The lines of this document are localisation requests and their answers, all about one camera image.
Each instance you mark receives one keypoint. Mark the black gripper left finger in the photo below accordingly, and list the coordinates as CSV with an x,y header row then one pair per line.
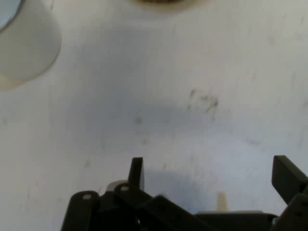
x,y
115,211

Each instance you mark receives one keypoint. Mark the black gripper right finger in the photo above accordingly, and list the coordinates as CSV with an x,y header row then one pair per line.
x,y
291,178

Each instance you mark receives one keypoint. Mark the white enamel mug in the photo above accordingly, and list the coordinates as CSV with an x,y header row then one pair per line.
x,y
26,43

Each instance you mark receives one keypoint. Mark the brown wooden mug tree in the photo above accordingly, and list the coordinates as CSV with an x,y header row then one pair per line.
x,y
158,2

